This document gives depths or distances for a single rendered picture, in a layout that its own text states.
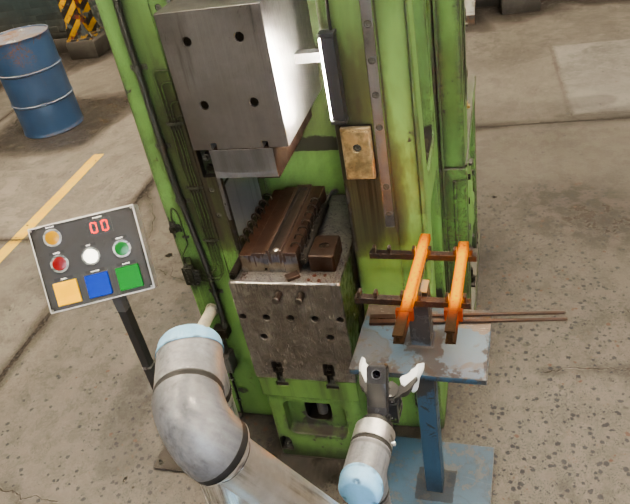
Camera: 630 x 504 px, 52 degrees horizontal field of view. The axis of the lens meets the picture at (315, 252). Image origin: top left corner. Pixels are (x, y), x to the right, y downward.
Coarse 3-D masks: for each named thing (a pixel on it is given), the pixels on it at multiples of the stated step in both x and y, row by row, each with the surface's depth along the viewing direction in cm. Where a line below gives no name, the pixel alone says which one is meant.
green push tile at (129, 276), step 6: (132, 264) 206; (138, 264) 207; (120, 270) 206; (126, 270) 206; (132, 270) 206; (138, 270) 206; (120, 276) 206; (126, 276) 206; (132, 276) 206; (138, 276) 206; (120, 282) 206; (126, 282) 206; (132, 282) 206; (138, 282) 206; (120, 288) 206; (126, 288) 206
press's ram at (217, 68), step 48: (192, 0) 174; (240, 0) 165; (288, 0) 181; (192, 48) 172; (240, 48) 168; (288, 48) 182; (192, 96) 180; (240, 96) 177; (288, 96) 182; (192, 144) 190; (240, 144) 186; (288, 144) 182
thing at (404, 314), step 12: (420, 240) 192; (420, 252) 187; (420, 264) 183; (420, 276) 181; (408, 288) 175; (408, 300) 171; (396, 312) 168; (408, 312) 166; (396, 324) 164; (408, 324) 166; (396, 336) 161
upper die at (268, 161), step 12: (300, 132) 209; (216, 156) 190; (228, 156) 189; (240, 156) 188; (252, 156) 187; (264, 156) 186; (276, 156) 187; (288, 156) 198; (216, 168) 193; (228, 168) 192; (240, 168) 191; (252, 168) 190; (264, 168) 189; (276, 168) 188
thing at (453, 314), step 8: (464, 248) 186; (456, 256) 183; (464, 256) 183; (456, 264) 180; (464, 264) 180; (456, 272) 177; (464, 272) 177; (456, 280) 174; (456, 288) 172; (456, 296) 169; (456, 304) 167; (448, 312) 163; (456, 312) 163; (448, 320) 161; (456, 320) 160; (448, 328) 158; (456, 328) 163; (448, 336) 159; (456, 336) 161
